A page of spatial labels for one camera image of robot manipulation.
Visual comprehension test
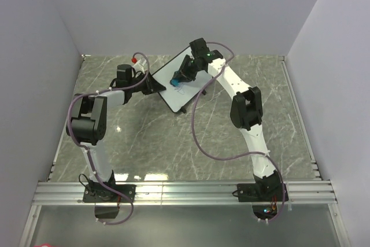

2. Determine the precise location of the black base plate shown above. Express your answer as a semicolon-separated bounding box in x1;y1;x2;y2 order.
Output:
232;183;283;202
82;183;136;203

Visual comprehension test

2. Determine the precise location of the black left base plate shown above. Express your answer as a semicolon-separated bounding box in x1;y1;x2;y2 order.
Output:
82;183;136;203

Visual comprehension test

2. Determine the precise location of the black whiteboard stand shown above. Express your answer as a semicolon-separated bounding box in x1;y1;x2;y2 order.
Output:
180;90;207;114

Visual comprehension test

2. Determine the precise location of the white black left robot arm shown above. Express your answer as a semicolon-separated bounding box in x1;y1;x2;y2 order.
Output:
66;64;166;202

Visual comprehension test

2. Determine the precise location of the small black-framed whiteboard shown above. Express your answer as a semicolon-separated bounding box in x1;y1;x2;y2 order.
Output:
152;47;212;113

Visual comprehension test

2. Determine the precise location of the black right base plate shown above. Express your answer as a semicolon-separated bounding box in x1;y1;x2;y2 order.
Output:
232;183;283;202

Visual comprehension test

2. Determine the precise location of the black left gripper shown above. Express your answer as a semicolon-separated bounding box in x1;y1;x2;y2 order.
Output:
129;72;166;96

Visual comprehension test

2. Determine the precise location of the aluminium right side rail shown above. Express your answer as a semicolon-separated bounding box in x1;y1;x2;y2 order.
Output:
279;56;323;180

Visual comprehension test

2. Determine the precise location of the blue whiteboard eraser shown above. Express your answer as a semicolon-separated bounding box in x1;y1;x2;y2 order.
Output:
170;79;180;87

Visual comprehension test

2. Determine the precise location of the aluminium rail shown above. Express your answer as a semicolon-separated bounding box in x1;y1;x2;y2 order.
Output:
279;56;323;180
31;180;337;206

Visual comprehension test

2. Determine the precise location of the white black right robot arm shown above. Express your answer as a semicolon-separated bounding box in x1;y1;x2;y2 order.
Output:
170;38;284;202

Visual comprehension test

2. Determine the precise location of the aluminium front rail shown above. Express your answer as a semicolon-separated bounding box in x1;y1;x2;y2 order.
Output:
31;180;337;206

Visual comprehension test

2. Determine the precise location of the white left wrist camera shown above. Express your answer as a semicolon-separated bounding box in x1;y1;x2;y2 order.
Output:
131;57;147;73

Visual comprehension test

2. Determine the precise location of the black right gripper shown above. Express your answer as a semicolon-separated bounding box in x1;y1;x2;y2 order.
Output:
173;55;201;83

